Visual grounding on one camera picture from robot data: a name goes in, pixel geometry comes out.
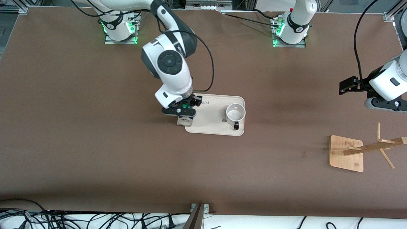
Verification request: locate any aluminium frame rail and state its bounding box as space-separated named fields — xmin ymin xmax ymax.
xmin=185 ymin=0 xmax=233 ymax=10

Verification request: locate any aluminium post with bracket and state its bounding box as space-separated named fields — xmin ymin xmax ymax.
xmin=184 ymin=203 xmax=210 ymax=229

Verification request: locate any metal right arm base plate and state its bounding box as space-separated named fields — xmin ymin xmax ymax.
xmin=104 ymin=34 xmax=138 ymax=45

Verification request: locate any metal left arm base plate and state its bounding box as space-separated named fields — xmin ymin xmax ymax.
xmin=272 ymin=38 xmax=306 ymax=48

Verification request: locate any white cup black handle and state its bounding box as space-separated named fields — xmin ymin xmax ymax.
xmin=225 ymin=103 xmax=246 ymax=130

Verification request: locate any wooden cup rack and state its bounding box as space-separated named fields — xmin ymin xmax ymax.
xmin=329 ymin=122 xmax=407 ymax=173

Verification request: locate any aluminium corner profile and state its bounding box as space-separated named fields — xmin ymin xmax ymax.
xmin=383 ymin=0 xmax=407 ymax=23

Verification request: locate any long black tangled cable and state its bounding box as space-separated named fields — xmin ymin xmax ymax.
xmin=45 ymin=210 xmax=191 ymax=229

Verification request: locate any long black right arm cable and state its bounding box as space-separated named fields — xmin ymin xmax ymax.
xmin=159 ymin=29 xmax=215 ymax=93

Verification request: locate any short black right arm cable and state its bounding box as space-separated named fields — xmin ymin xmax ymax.
xmin=69 ymin=0 xmax=153 ymax=17

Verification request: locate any black looped cable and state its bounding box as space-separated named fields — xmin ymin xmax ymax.
xmin=0 ymin=198 xmax=49 ymax=220

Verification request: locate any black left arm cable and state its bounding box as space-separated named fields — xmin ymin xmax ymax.
xmin=354 ymin=0 xmax=380 ymax=85

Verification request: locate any black cable to arm base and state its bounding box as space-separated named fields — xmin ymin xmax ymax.
xmin=218 ymin=12 xmax=282 ymax=28
xmin=253 ymin=9 xmax=276 ymax=19

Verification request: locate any cream plastic tray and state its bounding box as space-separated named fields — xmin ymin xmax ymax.
xmin=185 ymin=94 xmax=245 ymax=136

